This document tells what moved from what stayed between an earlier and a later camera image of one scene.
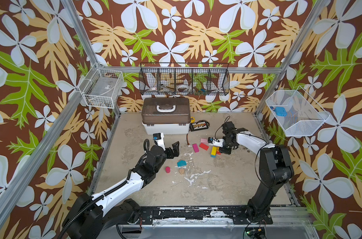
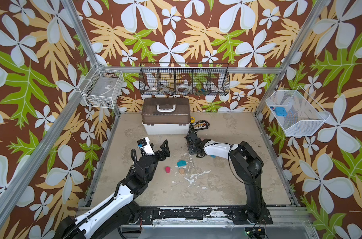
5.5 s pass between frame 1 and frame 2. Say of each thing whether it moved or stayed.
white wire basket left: stayed
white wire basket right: stayed
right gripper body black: moved
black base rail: stayed
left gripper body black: moved
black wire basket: stayed
